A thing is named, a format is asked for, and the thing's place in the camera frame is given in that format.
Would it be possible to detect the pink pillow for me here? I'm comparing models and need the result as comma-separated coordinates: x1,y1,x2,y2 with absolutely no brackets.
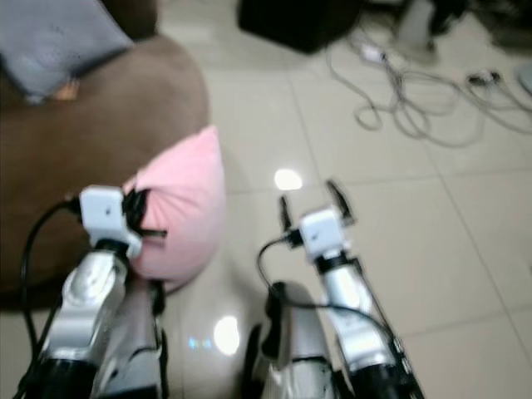
124,126,226,293

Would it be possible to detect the brown suede sofa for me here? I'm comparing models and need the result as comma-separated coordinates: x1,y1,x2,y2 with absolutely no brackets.
0,0,211,313

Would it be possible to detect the grey pillow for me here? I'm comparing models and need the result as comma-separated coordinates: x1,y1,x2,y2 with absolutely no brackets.
0,0,135,106

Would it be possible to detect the robot left leg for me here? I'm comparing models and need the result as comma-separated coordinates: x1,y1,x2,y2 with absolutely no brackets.
91,278,169,399

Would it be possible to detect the robot leg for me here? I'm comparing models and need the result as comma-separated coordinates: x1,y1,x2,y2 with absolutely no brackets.
241,281,350,399
91,278,169,399

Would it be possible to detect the robot right leg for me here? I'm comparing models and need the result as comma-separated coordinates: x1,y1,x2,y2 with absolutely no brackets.
241,281,350,399

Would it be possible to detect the small orange card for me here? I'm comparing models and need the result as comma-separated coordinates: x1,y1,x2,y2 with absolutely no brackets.
53,79,81,102

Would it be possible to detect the white power adapter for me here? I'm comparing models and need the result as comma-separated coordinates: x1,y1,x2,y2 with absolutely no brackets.
361,45,388,63

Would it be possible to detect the black box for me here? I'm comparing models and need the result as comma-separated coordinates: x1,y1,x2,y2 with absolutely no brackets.
236,0,368,56

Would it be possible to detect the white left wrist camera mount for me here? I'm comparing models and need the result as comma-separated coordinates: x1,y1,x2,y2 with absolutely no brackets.
79,186,143,259

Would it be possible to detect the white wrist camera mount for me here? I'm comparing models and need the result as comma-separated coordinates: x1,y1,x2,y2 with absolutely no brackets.
79,186,143,259
299,208,352,264

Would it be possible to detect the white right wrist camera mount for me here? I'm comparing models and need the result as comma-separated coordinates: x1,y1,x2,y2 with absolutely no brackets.
299,208,352,264

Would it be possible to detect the grey floor cable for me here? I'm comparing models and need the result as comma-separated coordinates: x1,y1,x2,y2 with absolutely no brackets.
324,32,532,150

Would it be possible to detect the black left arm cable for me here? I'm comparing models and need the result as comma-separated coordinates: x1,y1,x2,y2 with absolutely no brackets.
17,196,84,399

